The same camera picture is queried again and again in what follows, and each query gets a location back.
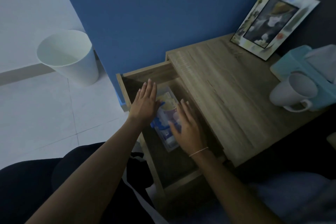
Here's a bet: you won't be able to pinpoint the floral picture frame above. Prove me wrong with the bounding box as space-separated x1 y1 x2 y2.
230 0 321 61

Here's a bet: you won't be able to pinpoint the person's right hand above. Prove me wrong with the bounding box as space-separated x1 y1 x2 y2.
168 99 209 157

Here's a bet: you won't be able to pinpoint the wooden nightstand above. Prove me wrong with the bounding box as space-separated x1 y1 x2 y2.
165 33 332 169

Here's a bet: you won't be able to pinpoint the thin pink string bracelet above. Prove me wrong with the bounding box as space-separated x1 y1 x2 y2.
188 147 209 158

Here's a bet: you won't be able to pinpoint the light blue tissue box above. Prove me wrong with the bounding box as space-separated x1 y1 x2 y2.
270 45 336 111

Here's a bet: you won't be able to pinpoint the person's left hand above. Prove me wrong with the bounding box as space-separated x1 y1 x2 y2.
128 79 162 125

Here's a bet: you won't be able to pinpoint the person's black trousers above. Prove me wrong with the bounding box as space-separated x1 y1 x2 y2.
0 142 169 224

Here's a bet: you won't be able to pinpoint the blue and white packet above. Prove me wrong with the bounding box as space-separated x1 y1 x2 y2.
150 110 175 139

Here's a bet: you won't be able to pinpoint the clear plastic storage box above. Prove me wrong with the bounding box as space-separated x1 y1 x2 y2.
150 86 184 153

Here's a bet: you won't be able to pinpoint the white waste bin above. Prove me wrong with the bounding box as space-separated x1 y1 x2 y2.
36 30 100 87

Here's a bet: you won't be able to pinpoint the yellow packet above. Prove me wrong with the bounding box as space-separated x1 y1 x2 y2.
156 93 179 112

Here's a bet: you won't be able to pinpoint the person's right forearm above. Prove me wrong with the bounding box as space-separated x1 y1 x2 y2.
189 149 284 224

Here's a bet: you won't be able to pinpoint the white ceramic mug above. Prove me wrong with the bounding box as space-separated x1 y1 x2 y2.
269 72 319 113

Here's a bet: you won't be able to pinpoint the white tissue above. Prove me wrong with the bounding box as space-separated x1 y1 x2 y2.
304 44 336 84

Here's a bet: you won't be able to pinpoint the person's left forearm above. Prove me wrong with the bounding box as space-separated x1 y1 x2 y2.
25 117 151 224

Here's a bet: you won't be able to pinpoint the wooden drawer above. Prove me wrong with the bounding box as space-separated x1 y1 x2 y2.
116 60 227 198

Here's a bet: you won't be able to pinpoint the blue-grey bed sheet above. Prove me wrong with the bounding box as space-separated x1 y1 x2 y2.
248 171 336 224

